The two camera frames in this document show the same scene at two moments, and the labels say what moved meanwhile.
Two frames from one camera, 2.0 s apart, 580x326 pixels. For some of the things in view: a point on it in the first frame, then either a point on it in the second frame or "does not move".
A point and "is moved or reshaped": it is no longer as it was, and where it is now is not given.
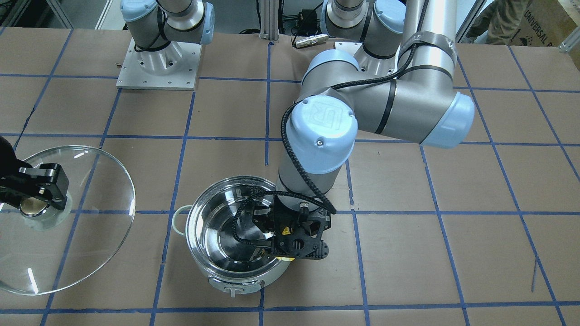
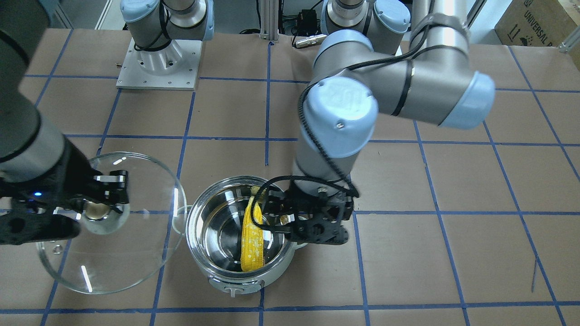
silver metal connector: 312,40 does not move
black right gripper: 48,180 -> 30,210
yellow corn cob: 286,231 -> 252,257
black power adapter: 309,21 does not move
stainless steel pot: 230,266 does not move
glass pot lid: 62,248 is moved or reshaped
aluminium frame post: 269,13 does not move
